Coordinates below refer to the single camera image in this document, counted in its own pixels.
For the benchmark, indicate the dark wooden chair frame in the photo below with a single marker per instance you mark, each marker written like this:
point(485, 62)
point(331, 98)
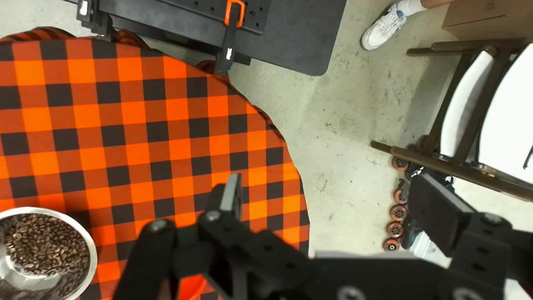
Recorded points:
point(428, 150)

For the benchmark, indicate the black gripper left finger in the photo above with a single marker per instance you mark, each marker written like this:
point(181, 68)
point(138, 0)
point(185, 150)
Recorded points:
point(146, 273)

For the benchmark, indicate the silver metal bowl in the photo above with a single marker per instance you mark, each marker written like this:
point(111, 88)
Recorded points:
point(6, 268)

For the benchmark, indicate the orange black checkered tablecloth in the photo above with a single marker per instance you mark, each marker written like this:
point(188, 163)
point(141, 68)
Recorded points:
point(116, 133)

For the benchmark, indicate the orange black clamp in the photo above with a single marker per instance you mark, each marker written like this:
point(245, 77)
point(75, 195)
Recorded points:
point(233, 18)

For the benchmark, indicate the white sneaker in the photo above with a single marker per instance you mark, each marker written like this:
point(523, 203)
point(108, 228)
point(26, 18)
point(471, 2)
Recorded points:
point(390, 22)

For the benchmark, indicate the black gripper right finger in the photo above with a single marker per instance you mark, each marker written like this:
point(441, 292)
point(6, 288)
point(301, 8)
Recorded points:
point(483, 248)

